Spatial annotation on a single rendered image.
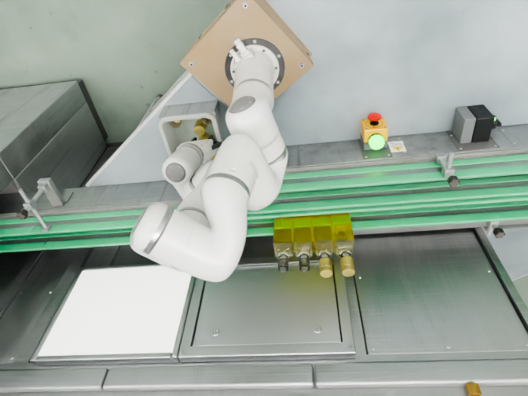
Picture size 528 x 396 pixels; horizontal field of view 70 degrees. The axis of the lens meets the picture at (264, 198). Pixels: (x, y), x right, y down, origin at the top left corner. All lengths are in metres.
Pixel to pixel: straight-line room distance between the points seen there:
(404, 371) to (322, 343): 0.20
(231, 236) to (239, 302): 0.58
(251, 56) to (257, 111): 0.25
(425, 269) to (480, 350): 0.27
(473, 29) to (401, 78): 0.21
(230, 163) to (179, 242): 0.16
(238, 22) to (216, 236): 0.57
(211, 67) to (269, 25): 0.18
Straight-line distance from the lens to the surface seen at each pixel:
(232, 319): 1.15
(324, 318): 1.11
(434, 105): 1.27
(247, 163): 0.68
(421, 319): 1.18
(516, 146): 1.29
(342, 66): 1.15
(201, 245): 0.62
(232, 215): 0.61
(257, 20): 1.00
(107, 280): 1.39
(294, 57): 1.04
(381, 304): 1.19
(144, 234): 0.61
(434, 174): 1.16
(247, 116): 0.76
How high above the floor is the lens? 1.82
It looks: 51 degrees down
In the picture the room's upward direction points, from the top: 176 degrees counter-clockwise
